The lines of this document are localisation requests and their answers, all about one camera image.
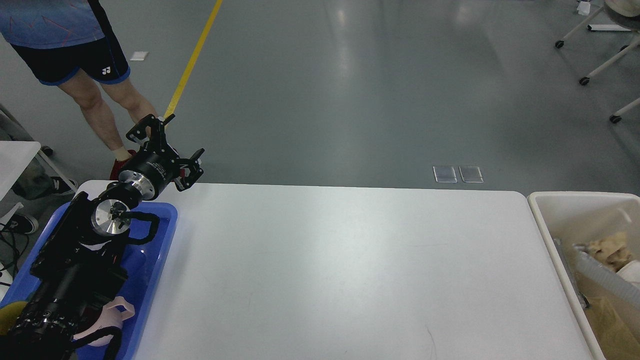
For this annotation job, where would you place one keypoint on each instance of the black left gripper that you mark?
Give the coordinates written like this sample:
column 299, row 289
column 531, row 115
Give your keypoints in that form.
column 150, row 172

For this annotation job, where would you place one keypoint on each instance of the pink mug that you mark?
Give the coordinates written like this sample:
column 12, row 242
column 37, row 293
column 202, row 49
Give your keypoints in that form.
column 112, row 314

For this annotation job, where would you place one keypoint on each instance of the aluminium foil tray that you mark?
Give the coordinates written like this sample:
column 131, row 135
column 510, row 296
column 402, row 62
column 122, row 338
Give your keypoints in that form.
column 605, row 277

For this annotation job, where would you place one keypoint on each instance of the brown paper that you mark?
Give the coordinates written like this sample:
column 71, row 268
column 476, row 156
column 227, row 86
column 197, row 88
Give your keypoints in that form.
column 611, row 251

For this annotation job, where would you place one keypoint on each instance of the white paper cup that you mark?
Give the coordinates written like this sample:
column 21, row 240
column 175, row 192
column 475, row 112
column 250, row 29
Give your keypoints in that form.
column 631, row 273

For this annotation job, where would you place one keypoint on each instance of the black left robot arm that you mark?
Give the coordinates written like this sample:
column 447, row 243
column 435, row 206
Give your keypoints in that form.
column 79, row 266

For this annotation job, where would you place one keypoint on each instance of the white paper scrap on floor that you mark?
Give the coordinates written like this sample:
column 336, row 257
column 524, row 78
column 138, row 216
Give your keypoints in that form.
column 138, row 56

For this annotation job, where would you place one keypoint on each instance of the blue plastic tray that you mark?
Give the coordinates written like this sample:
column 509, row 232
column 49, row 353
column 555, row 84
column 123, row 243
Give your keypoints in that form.
column 143, row 263

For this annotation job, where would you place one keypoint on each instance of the standing person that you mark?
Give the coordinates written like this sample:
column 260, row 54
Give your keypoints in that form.
column 71, row 45

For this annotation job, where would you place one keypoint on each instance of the white side table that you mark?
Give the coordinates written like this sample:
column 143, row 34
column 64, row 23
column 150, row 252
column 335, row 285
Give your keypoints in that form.
column 22, row 173

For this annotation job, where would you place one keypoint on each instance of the black sneaker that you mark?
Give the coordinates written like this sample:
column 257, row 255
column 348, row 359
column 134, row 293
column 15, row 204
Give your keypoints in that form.
column 23, row 224

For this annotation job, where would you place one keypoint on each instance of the dark blue home mug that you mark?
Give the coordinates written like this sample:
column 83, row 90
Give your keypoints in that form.
column 9, row 315

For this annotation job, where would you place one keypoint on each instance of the clear floor plate left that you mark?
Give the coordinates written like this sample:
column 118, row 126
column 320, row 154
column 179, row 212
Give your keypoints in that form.
column 445, row 174

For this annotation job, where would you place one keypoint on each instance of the beige plastic bin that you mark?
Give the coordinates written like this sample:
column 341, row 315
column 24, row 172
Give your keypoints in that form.
column 565, row 218

